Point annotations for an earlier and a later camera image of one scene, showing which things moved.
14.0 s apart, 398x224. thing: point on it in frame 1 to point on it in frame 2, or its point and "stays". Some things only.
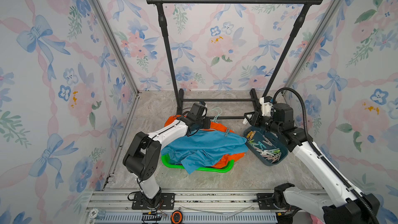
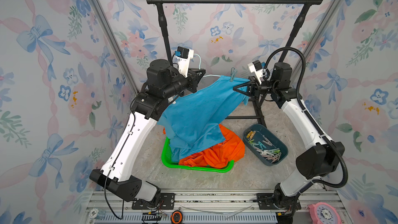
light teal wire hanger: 215,119 to 200,65
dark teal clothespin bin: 268,147 stays
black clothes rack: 160,0 stays
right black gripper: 255,119 to 253,88
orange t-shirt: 226,158 to 232,149
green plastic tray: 227,168 stays
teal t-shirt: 203,148 to 191,121
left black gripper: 207,123 to 193,78
